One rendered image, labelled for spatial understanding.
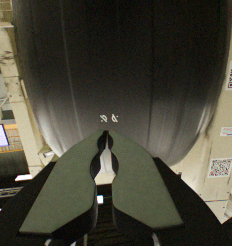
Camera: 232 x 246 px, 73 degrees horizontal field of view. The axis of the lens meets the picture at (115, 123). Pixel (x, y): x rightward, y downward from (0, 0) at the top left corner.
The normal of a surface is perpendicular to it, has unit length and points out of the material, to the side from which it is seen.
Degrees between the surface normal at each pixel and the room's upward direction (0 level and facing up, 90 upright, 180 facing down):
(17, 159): 90
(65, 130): 76
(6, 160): 90
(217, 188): 90
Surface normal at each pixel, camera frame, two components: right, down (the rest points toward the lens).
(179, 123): 0.04, 0.55
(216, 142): 0.04, 0.36
